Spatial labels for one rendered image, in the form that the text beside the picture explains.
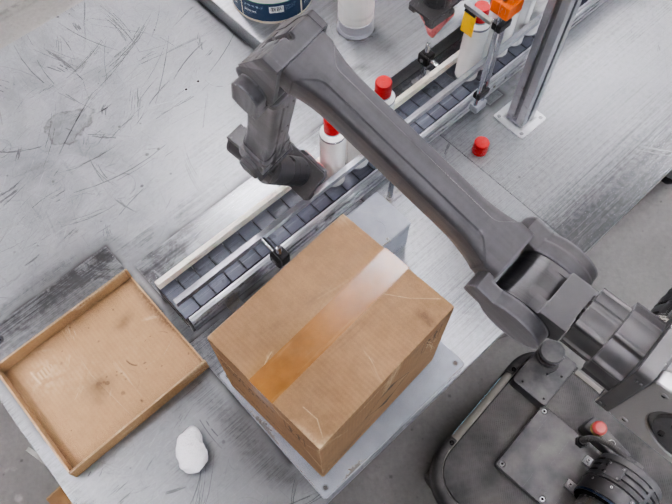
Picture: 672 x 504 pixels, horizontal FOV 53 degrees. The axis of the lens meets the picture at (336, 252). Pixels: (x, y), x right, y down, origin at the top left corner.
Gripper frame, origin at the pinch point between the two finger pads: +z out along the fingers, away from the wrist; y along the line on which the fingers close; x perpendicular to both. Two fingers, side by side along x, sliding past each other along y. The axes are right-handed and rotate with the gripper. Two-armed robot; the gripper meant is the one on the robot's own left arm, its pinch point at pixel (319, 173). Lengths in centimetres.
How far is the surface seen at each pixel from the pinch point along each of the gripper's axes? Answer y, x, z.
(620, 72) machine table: -23, -53, 56
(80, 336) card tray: 9, 49, -27
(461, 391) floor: -46, 45, 82
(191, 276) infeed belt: 2.1, 28.5, -16.2
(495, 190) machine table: -24.4, -16.5, 26.2
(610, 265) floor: -51, -9, 126
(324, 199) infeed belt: -2.8, 4.4, 3.3
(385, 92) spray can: -1.5, -20.9, -0.8
